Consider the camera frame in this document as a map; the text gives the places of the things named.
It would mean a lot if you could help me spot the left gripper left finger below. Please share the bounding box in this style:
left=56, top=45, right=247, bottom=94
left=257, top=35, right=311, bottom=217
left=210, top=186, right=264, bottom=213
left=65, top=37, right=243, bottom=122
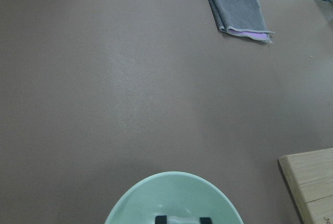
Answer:
left=155, top=216, right=167, bottom=224

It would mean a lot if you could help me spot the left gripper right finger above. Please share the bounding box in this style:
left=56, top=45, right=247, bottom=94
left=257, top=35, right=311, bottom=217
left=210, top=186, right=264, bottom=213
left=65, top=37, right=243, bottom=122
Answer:
left=199, top=217, right=211, bottom=224

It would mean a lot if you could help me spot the green ceramic bowl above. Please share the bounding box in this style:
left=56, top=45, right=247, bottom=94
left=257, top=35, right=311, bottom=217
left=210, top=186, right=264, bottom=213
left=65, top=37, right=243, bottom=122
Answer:
left=105, top=171, right=243, bottom=223

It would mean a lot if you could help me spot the bamboo cutting board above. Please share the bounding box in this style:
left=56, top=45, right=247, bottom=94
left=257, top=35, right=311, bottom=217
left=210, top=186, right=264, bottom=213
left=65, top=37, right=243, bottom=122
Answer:
left=278, top=148, right=332, bottom=223

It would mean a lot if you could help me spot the grey folded cloth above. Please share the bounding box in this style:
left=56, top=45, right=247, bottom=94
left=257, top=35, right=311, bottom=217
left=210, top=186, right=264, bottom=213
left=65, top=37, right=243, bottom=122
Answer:
left=208, top=0, right=273, bottom=44

